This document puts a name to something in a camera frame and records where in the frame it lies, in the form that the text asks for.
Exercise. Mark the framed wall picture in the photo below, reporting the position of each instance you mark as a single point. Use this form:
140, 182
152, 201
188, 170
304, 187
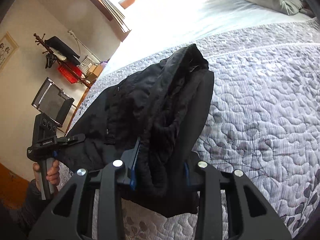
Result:
8, 47

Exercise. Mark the wooden coat rack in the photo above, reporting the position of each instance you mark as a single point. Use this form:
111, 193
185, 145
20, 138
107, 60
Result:
53, 56

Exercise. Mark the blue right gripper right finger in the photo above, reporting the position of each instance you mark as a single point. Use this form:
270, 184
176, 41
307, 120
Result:
187, 174

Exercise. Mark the dark sleeved left forearm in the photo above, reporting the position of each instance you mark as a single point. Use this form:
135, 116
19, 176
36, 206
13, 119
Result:
18, 223

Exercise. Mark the red hanging cloth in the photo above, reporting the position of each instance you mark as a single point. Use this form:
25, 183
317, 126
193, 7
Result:
67, 74

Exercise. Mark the person's left hand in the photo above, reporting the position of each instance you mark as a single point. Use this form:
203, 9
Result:
53, 175

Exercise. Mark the black padded pants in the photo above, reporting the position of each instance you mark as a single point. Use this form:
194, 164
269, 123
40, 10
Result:
166, 106

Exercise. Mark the black mesh office chair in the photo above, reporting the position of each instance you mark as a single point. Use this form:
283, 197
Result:
53, 101

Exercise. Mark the cardboard box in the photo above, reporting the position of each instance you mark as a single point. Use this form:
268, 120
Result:
94, 72

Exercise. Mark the grey quilted leaf bedspread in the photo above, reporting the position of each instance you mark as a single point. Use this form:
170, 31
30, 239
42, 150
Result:
264, 114

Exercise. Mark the black hanging jacket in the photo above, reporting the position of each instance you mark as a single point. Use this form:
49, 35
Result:
64, 49

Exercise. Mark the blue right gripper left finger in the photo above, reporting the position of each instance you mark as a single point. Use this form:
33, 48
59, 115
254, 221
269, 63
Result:
132, 165

